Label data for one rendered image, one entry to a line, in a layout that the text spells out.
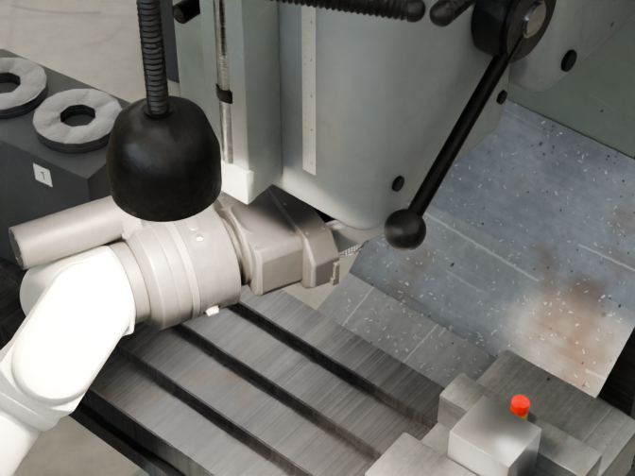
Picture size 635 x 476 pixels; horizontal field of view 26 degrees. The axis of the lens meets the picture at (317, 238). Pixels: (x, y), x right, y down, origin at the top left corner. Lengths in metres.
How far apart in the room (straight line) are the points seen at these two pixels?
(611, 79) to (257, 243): 0.47
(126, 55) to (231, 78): 2.52
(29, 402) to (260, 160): 0.25
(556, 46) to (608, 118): 0.37
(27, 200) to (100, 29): 2.12
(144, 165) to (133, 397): 0.59
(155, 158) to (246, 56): 0.11
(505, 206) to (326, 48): 0.63
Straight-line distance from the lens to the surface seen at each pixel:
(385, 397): 1.40
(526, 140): 1.48
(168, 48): 3.28
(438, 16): 0.75
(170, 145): 0.84
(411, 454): 1.21
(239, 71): 0.92
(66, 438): 2.59
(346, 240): 1.12
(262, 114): 0.95
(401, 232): 0.95
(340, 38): 0.89
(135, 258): 1.06
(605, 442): 1.29
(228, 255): 1.06
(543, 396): 1.31
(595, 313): 1.47
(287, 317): 1.46
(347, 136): 0.94
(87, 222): 1.06
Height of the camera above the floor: 2.00
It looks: 44 degrees down
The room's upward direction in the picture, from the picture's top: straight up
